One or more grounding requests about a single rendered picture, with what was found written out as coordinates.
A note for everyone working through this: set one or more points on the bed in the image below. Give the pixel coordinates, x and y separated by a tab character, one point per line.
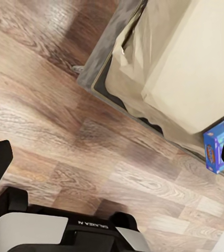
161	63

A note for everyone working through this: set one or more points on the board game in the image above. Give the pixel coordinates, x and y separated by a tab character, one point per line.
214	142

